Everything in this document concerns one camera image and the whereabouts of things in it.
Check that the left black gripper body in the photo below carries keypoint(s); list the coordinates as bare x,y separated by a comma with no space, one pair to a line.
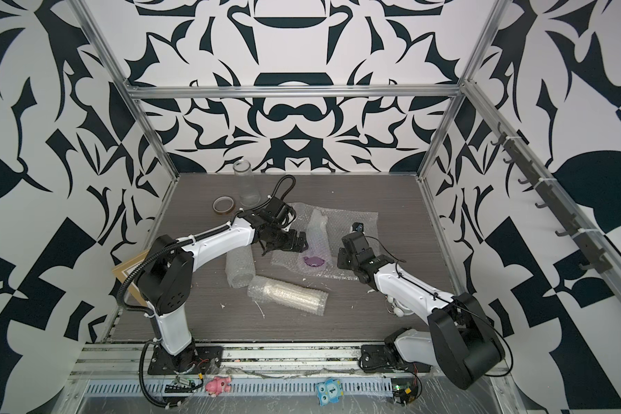
283,240

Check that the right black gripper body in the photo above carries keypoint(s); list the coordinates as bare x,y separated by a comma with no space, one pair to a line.
344,262

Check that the bubble-wrapped purple item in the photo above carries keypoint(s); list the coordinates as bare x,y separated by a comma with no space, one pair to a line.
317,237

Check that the clear glass vase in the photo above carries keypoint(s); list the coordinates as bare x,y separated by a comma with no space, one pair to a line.
249,193

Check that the bubble-wrapped roll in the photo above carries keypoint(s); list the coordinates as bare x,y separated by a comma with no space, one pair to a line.
240,267

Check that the bubble-wrapped cylinder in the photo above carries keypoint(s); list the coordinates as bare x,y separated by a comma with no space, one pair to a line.
266,290

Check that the purple blue glass vase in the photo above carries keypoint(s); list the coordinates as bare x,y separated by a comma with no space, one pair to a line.
314,261

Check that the bubble wrap around vase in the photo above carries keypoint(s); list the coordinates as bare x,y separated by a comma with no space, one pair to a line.
339,225

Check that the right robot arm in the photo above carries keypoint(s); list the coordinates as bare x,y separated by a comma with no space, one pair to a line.
461,341

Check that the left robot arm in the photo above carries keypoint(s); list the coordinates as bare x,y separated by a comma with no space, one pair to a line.
159,287

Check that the brown tape roll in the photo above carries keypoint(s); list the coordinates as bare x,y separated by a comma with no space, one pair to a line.
223,205

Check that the white alarm clock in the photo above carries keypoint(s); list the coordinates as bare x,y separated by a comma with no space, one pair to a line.
398,308

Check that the blue toy figure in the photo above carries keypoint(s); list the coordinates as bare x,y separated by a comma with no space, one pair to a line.
329,391

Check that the right circuit board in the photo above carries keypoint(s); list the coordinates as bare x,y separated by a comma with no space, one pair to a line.
406,391

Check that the circuit board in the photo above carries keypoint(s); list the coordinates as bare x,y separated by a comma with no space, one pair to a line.
406,391
180,385

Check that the pink toy figure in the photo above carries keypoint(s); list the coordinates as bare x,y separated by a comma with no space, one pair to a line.
218,386

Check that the left circuit board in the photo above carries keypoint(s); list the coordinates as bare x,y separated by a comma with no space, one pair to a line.
180,385

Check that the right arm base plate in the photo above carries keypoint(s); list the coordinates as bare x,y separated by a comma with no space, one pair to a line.
386,359

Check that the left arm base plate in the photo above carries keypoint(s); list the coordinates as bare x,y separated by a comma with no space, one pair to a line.
207,357

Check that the white perforated cable duct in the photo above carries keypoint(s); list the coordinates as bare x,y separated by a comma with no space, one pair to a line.
255,387

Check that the black hook rail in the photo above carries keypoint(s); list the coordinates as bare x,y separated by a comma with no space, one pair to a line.
555,198

